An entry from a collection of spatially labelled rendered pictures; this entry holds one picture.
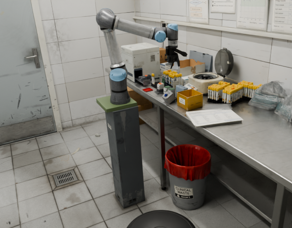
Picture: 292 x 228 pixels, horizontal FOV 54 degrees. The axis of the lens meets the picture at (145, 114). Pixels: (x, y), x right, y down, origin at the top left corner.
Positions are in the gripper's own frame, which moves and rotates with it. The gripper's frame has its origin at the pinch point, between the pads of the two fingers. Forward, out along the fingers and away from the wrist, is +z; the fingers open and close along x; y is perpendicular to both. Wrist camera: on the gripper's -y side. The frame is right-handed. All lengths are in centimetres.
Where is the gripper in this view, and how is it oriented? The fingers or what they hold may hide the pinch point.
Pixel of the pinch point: (175, 71)
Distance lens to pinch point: 225.0
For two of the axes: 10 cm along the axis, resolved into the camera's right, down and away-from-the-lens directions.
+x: 3.3, 3.9, -8.6
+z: 0.4, 9.0, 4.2
